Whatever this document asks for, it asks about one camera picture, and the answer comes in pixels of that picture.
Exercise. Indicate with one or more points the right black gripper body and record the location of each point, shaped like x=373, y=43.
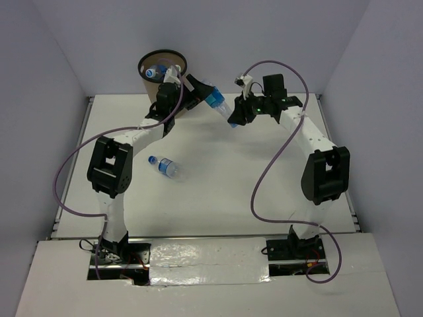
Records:
x=255, y=106

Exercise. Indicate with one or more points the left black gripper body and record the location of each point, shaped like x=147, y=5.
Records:
x=190, y=100

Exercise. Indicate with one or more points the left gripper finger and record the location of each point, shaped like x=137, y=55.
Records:
x=202, y=90
x=193, y=81

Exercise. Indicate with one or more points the blue label bottle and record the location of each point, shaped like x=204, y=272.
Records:
x=217, y=101
x=156, y=72
x=166, y=167

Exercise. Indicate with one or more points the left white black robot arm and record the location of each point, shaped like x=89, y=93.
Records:
x=111, y=166

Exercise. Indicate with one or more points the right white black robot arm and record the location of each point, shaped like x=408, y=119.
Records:
x=326, y=173

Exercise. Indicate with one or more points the brown cardboard cylinder bin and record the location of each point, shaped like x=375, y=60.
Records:
x=155, y=86

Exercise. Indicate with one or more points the blue label bottle front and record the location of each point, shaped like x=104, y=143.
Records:
x=166, y=167

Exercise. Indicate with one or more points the silver foil tape sheet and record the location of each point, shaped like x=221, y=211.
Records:
x=209, y=261

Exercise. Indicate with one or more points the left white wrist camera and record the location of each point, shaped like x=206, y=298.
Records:
x=171, y=76

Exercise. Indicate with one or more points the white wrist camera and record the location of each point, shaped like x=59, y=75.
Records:
x=245, y=82
x=171, y=76

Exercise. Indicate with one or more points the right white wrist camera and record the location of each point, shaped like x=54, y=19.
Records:
x=245, y=82

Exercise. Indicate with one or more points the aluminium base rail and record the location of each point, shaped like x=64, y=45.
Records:
x=268, y=236

